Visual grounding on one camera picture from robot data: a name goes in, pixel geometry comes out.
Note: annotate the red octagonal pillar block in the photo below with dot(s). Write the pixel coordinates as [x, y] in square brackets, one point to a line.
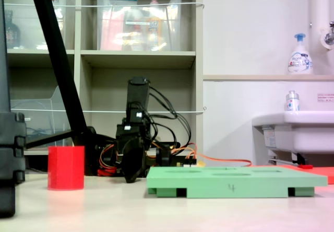
[65, 168]

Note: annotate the beige shelf unit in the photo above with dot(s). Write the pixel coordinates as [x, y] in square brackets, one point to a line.
[138, 57]

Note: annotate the black tripod brace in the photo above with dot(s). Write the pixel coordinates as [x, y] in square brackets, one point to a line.
[47, 139]

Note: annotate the clear plastic bin with goods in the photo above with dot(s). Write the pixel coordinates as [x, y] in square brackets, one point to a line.
[138, 33]

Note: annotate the green shape sorter board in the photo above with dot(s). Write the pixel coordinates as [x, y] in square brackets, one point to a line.
[235, 182]

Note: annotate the black tripod leg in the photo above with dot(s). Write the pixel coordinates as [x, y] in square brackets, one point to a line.
[57, 54]

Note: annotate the notched black stack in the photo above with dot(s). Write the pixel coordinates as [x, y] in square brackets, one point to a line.
[11, 143]

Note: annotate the grey tripod leg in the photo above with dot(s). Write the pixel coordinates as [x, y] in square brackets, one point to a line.
[4, 59]

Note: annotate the dark glass bottle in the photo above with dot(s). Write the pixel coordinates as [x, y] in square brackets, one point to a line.
[11, 33]

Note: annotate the small clear pump bottle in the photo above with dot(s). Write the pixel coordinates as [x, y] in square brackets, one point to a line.
[292, 102]

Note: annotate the white sink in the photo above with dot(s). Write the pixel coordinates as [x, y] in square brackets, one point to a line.
[300, 132]

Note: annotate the white blue pump soap bottle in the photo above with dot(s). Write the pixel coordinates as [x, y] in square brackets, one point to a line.
[300, 59]

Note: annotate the metal faucet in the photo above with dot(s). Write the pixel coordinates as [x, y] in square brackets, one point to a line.
[328, 37]

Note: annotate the red base mount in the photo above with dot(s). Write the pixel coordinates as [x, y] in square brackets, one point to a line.
[107, 172]

